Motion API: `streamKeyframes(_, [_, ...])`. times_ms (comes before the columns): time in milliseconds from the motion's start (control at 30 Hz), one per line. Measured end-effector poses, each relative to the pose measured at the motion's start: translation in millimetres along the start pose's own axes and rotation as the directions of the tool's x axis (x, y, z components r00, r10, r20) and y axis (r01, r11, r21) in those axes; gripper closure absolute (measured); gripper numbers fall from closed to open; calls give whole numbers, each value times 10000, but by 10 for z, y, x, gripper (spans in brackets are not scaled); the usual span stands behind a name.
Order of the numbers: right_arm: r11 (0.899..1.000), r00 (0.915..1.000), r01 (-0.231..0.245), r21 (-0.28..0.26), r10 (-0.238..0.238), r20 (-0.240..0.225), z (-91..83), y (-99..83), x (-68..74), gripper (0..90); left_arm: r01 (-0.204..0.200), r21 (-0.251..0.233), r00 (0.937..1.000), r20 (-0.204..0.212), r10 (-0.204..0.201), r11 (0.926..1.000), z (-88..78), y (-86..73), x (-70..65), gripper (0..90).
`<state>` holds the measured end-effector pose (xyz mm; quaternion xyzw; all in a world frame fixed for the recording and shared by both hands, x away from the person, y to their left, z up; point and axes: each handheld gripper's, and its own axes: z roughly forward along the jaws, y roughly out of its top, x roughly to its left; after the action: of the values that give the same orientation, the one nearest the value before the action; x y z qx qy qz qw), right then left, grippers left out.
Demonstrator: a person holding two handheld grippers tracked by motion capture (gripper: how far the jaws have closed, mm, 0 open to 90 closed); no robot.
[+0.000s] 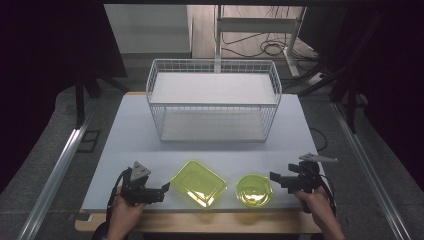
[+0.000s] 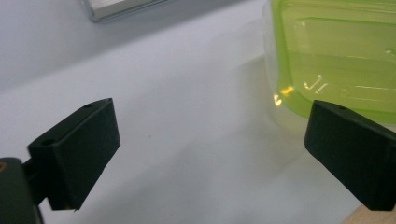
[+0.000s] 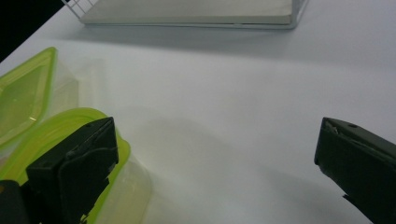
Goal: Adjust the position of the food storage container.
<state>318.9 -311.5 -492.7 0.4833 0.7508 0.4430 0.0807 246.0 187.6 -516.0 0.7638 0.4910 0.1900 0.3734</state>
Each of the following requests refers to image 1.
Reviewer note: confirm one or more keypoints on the black metal stand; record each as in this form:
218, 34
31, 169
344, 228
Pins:
350, 100
80, 96

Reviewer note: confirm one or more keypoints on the white metal desk frame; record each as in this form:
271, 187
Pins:
256, 25

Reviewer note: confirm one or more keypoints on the person's left hand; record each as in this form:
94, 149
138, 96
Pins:
124, 210

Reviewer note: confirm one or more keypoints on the yellow rectangular plastic tray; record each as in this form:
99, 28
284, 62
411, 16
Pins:
199, 184

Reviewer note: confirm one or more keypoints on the person's dark clothing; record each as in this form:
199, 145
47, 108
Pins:
99, 231

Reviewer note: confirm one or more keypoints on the black floor bracket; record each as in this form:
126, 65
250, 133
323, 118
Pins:
88, 141

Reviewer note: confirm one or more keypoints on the yellow round plastic bowl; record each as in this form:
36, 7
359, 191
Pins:
254, 190

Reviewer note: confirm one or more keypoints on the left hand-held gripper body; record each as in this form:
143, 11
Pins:
136, 191

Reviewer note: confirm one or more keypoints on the person's right hand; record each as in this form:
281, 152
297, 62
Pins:
313, 201

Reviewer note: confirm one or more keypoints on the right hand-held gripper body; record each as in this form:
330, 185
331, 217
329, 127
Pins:
308, 176

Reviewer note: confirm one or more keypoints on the silver metal rail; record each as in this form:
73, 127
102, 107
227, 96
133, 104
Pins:
370, 170
56, 173

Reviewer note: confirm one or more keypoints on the white power strip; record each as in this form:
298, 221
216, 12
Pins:
316, 78

